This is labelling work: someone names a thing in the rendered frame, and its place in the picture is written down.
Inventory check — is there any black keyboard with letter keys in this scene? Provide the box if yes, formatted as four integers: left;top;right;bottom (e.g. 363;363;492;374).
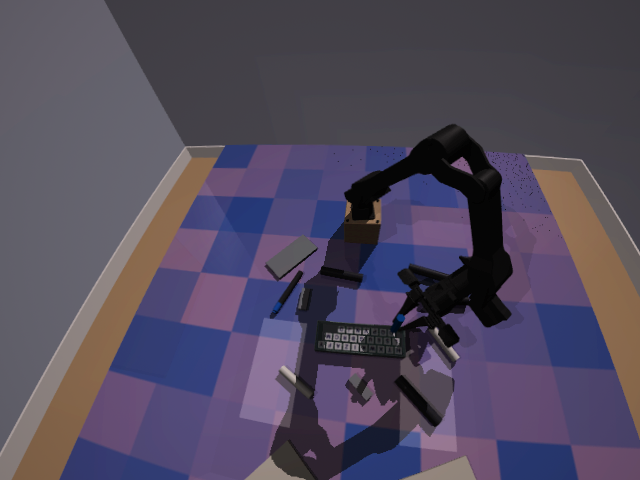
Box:
314;320;406;359

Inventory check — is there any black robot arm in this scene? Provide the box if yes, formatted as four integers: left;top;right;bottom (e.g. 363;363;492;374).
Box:
344;124;513;327

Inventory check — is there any white cylinder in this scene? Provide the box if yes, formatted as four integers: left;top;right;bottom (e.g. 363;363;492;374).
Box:
427;328;460;362
278;365;314;399

